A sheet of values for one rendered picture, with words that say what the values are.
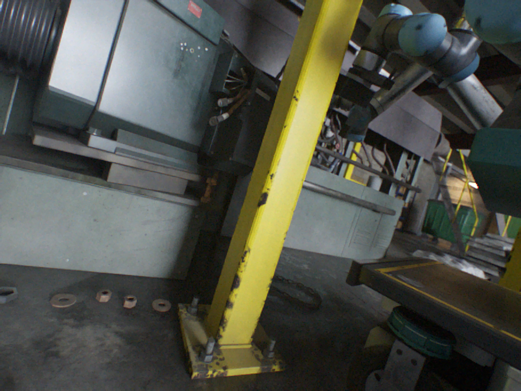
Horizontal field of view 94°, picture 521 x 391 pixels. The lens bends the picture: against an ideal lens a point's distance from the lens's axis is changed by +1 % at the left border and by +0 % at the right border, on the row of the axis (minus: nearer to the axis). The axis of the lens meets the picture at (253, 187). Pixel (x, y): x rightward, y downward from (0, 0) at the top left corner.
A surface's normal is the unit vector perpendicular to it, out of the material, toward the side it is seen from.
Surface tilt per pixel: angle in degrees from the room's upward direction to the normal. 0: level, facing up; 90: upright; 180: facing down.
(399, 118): 90
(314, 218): 90
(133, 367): 0
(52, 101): 135
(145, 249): 90
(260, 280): 90
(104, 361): 0
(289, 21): 78
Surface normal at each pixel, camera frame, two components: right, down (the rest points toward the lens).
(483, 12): -0.92, -0.16
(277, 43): 0.40, 0.18
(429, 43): 0.15, 0.53
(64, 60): 0.67, 0.25
